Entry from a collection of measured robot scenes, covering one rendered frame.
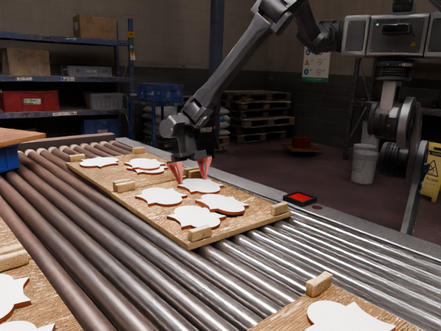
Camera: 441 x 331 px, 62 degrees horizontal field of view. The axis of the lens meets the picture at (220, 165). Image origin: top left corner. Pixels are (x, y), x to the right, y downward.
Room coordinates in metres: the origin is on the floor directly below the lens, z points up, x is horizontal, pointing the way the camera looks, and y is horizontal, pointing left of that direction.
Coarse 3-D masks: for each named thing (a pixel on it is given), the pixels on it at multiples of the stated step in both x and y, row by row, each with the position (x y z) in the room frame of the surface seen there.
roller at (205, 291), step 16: (32, 160) 1.45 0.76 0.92; (48, 176) 1.25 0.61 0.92; (64, 192) 1.11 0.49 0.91; (80, 208) 1.01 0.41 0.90; (96, 208) 0.97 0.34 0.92; (112, 224) 0.87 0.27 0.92; (128, 240) 0.80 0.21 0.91; (144, 240) 0.78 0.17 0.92; (144, 256) 0.74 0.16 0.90; (160, 256) 0.72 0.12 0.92; (176, 272) 0.66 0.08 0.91; (192, 272) 0.66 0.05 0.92; (192, 288) 0.62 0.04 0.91; (208, 288) 0.60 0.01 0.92; (208, 304) 0.58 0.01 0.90; (224, 304) 0.56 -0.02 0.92; (240, 304) 0.56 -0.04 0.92; (240, 320) 0.53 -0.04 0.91; (256, 320) 0.52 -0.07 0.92
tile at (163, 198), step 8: (144, 192) 1.04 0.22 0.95; (152, 192) 1.04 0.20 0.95; (160, 192) 1.04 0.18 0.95; (168, 192) 1.05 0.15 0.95; (176, 192) 1.05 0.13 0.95; (144, 200) 0.99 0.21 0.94; (152, 200) 0.98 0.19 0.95; (160, 200) 0.98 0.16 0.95; (168, 200) 0.98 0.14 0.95; (176, 200) 0.98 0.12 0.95
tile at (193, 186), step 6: (186, 180) 1.18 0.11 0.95; (192, 180) 1.18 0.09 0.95; (198, 180) 1.18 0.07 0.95; (204, 180) 1.19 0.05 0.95; (210, 180) 1.19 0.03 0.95; (180, 186) 1.12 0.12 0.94; (186, 186) 1.12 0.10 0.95; (192, 186) 1.12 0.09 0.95; (198, 186) 1.12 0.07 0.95; (204, 186) 1.12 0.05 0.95; (210, 186) 1.13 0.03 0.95; (216, 186) 1.13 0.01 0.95; (222, 186) 1.14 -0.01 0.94; (192, 192) 1.07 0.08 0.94; (198, 192) 1.08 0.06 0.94; (204, 192) 1.07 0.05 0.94; (210, 192) 1.07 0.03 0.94; (216, 192) 1.08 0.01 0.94
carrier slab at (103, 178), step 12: (120, 156) 1.50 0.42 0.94; (132, 156) 1.51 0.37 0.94; (144, 156) 1.52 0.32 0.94; (156, 156) 1.52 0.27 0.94; (72, 168) 1.32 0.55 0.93; (84, 168) 1.30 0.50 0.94; (96, 168) 1.31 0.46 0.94; (108, 168) 1.32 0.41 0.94; (120, 168) 1.32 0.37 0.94; (168, 168) 1.35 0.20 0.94; (96, 180) 1.17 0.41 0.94; (108, 180) 1.17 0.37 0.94; (132, 180) 1.18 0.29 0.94; (144, 180) 1.19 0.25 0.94; (156, 180) 1.20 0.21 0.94; (168, 180) 1.20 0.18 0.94; (108, 192) 1.08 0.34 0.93
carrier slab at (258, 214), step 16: (112, 192) 1.05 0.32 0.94; (128, 192) 1.06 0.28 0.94; (224, 192) 1.10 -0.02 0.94; (240, 192) 1.10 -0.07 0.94; (128, 208) 0.97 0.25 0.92; (144, 208) 0.94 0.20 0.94; (160, 208) 0.94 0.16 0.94; (256, 208) 0.97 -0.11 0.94; (160, 224) 0.84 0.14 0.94; (176, 224) 0.85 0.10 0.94; (224, 224) 0.86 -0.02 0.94; (240, 224) 0.86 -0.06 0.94; (256, 224) 0.88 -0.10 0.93; (176, 240) 0.78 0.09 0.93; (208, 240) 0.78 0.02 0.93
